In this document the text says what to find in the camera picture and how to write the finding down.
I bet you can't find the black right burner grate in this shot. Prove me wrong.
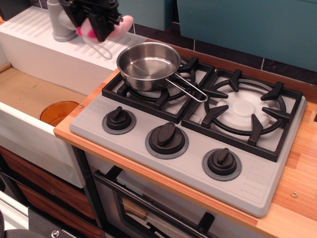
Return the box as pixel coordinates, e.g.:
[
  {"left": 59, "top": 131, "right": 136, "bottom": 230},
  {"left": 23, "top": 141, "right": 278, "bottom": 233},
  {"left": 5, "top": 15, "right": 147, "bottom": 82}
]
[{"left": 181, "top": 68, "right": 304, "bottom": 162}]

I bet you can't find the grey toy faucet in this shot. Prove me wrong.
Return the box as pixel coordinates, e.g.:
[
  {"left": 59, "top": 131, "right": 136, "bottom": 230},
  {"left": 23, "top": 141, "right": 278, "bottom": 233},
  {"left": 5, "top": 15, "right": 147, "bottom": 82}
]
[{"left": 47, "top": 0, "right": 77, "bottom": 42}]

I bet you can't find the black left burner grate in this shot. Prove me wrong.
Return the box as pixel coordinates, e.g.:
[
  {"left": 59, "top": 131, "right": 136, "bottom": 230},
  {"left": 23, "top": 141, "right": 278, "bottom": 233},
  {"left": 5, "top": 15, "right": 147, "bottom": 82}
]
[{"left": 102, "top": 57, "right": 215, "bottom": 123}]

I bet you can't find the grey toy stove top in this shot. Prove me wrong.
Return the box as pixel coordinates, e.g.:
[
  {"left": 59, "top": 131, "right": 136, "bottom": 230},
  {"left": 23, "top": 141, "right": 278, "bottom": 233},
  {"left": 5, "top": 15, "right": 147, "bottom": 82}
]
[{"left": 69, "top": 42, "right": 307, "bottom": 217}]

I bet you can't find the white toy sink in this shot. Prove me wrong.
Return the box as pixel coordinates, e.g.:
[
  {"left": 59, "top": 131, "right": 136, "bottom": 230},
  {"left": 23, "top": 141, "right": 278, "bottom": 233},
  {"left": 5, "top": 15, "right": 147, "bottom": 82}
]
[{"left": 0, "top": 6, "right": 145, "bottom": 188}]

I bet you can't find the black burner grate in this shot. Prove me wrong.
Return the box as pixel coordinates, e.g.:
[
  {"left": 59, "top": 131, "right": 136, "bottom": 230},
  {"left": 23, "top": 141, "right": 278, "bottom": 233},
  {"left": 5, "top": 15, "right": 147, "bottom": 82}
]
[
  {"left": 181, "top": 68, "right": 304, "bottom": 162},
  {"left": 102, "top": 57, "right": 215, "bottom": 123}
]

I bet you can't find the pink stuffed pig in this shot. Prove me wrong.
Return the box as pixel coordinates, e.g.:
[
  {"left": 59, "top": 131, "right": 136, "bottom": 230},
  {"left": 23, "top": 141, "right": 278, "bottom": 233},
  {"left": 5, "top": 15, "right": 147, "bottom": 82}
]
[{"left": 75, "top": 14, "right": 134, "bottom": 60}]

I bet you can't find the black left stove knob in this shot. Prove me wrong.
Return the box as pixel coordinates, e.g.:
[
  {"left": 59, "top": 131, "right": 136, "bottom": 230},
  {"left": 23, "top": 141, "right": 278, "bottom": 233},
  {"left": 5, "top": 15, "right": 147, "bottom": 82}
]
[{"left": 102, "top": 106, "right": 136, "bottom": 135}]

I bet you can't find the toy oven door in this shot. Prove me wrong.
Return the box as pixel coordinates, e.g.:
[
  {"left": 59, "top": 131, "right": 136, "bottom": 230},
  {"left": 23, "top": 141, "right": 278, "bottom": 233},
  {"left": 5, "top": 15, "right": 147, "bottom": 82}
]
[{"left": 93, "top": 166, "right": 260, "bottom": 238}]

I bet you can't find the orange plastic plate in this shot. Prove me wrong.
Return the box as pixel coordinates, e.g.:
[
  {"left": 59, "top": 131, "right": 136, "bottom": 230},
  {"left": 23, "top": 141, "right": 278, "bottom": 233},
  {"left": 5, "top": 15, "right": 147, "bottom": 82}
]
[{"left": 40, "top": 101, "right": 79, "bottom": 126}]

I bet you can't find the black stove knob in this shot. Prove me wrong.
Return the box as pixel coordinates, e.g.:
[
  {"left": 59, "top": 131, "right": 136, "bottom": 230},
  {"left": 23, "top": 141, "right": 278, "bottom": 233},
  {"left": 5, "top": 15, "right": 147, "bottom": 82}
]
[
  {"left": 102, "top": 106, "right": 136, "bottom": 135},
  {"left": 202, "top": 148, "right": 242, "bottom": 181},
  {"left": 145, "top": 122, "right": 189, "bottom": 160}
]

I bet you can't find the stainless steel pan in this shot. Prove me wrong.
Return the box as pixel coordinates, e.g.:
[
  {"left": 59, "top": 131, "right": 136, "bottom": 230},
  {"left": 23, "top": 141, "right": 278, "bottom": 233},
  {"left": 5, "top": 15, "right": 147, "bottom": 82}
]
[{"left": 116, "top": 42, "right": 208, "bottom": 103}]

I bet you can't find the black oven door handle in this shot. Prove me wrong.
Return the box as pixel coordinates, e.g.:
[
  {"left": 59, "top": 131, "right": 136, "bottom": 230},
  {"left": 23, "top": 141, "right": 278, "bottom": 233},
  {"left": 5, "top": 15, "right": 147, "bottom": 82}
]
[{"left": 93, "top": 166, "right": 214, "bottom": 238}]

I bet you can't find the black middle stove knob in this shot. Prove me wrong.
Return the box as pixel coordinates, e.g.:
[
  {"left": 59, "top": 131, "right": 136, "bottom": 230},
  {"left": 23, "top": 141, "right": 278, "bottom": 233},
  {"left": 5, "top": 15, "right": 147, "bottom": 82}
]
[{"left": 145, "top": 122, "right": 189, "bottom": 160}]

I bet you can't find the wooden drawer front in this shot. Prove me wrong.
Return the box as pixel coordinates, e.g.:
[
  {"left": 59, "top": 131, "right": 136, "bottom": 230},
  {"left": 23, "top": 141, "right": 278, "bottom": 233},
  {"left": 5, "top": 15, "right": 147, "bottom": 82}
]
[{"left": 0, "top": 148, "right": 105, "bottom": 238}]

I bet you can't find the black right stove knob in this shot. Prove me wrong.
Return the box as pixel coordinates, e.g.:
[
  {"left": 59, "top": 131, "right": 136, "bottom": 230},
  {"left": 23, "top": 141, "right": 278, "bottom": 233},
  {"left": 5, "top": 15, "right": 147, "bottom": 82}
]
[{"left": 202, "top": 148, "right": 242, "bottom": 181}]

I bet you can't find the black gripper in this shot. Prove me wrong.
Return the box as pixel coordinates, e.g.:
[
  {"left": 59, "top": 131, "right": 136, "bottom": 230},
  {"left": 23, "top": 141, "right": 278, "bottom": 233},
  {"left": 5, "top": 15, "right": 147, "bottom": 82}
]
[{"left": 59, "top": 0, "right": 123, "bottom": 42}]

